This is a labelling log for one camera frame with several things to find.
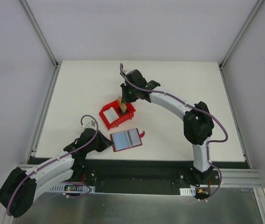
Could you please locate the red leather card holder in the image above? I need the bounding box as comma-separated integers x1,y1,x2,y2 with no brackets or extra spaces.
110,128,145,152

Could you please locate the aluminium frame post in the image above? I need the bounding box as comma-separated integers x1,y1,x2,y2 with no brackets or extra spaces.
19,0,59,68
219,0,265,70

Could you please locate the left white cable duct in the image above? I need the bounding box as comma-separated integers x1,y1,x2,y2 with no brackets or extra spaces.
46,183,95,194

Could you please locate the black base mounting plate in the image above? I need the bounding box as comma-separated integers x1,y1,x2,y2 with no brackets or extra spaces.
77,160,219,195

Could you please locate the red plastic bin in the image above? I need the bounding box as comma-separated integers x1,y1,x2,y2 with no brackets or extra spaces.
99,100,136,130

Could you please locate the purple cable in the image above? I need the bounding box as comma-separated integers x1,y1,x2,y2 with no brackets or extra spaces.
6,114,99,217
119,63,229,203

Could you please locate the white cable duct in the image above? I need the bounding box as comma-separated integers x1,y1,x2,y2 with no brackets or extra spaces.
46,183,95,194
179,188,196,196

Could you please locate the left aluminium frame post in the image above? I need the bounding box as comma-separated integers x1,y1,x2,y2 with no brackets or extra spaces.
19,0,59,68

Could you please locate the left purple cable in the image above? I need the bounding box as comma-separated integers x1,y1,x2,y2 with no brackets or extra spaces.
6,114,99,217

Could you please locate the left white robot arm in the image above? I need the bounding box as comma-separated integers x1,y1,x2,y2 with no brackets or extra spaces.
0,128,113,218

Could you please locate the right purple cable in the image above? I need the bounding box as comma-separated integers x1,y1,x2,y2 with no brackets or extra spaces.
119,63,229,203

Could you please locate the right white cable duct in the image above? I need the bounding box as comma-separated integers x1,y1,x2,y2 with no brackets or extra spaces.
179,188,196,196

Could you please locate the gold credit card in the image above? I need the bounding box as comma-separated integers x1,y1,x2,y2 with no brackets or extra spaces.
117,96,127,113

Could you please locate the right aluminium frame post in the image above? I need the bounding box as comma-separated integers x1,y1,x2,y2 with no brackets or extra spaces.
219,0,265,70

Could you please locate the white card stack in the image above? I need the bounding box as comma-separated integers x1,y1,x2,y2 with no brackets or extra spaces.
104,108,119,123

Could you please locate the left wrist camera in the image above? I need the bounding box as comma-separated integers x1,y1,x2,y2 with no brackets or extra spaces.
81,120,97,129

